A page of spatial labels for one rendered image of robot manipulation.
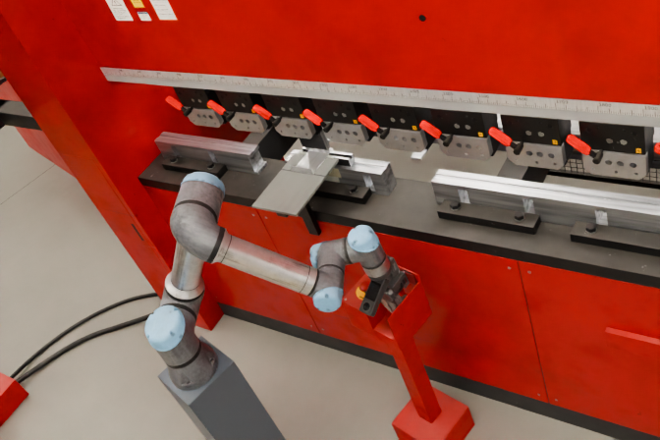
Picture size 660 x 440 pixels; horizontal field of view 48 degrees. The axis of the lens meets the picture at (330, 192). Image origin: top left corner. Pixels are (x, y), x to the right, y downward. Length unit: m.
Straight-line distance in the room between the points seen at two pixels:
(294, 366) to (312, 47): 1.55
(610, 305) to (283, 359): 1.56
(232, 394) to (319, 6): 1.17
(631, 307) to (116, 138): 1.90
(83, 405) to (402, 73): 2.28
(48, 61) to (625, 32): 1.88
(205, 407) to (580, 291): 1.12
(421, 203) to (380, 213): 0.13
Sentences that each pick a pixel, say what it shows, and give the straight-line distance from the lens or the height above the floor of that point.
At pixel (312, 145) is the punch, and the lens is 2.45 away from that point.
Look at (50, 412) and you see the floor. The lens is 3.73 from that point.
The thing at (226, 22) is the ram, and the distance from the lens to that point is 2.26.
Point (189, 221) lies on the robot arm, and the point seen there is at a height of 1.34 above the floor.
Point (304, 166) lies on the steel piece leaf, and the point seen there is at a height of 1.00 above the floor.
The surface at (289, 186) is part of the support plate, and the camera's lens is 2.39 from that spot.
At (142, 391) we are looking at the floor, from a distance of 3.51.
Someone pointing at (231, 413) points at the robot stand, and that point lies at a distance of 2.39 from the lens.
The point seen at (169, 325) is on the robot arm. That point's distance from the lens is 2.16.
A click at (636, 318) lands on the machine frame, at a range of 2.19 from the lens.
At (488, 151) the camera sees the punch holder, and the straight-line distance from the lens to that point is 2.04.
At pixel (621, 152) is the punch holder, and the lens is 1.91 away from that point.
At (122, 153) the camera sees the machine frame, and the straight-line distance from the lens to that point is 2.98.
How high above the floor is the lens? 2.42
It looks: 38 degrees down
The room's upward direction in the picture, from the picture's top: 23 degrees counter-clockwise
